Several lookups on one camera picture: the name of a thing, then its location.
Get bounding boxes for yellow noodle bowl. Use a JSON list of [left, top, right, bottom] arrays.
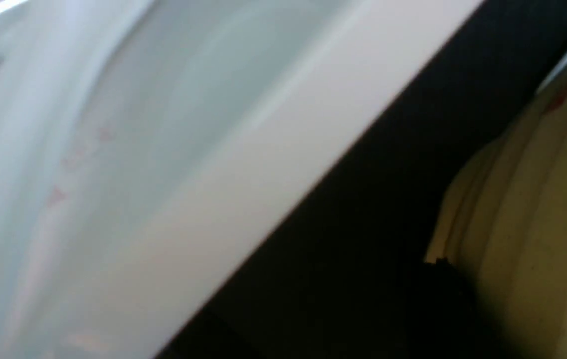
[[424, 68, 567, 359]]

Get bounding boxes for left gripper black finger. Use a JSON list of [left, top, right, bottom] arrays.
[[401, 258, 508, 359]]

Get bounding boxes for large white plastic tub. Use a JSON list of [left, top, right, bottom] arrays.
[[0, 0, 481, 359]]

